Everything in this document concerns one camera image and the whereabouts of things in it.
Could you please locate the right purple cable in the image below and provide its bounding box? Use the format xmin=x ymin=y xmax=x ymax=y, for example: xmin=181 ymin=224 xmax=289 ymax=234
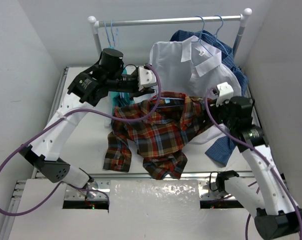
xmin=203 ymin=87 xmax=302 ymax=240

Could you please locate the purple cable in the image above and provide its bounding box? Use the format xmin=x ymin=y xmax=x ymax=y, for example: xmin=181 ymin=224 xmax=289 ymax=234
xmin=0 ymin=63 xmax=163 ymax=216
xmin=203 ymin=87 xmax=302 ymax=240

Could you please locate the blue hanger white shirt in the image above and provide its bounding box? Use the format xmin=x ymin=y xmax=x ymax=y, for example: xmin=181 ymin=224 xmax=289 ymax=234
xmin=189 ymin=15 xmax=214 ymax=58

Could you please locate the blue checked shirt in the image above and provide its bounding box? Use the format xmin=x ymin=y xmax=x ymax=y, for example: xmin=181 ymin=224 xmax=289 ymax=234
xmin=170 ymin=30 xmax=248 ymax=167

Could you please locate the white clothes rack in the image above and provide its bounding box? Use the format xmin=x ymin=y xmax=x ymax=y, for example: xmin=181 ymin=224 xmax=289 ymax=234
xmin=87 ymin=7 xmax=252 ymax=128

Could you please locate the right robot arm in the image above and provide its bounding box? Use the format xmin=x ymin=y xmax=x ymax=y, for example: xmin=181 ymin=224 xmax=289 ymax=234
xmin=205 ymin=96 xmax=302 ymax=240

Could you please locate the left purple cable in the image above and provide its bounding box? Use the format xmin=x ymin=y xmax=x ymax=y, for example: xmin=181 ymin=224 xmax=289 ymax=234
xmin=0 ymin=63 xmax=163 ymax=216

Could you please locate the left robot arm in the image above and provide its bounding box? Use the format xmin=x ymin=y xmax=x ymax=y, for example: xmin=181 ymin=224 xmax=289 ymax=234
xmin=18 ymin=48 xmax=160 ymax=189

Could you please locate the red plaid shirt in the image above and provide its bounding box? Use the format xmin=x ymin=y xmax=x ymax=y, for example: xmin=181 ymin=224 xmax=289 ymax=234
xmin=103 ymin=91 xmax=213 ymax=180

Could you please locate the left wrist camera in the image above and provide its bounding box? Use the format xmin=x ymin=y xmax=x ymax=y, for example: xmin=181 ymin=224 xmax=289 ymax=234
xmin=137 ymin=66 xmax=157 ymax=91

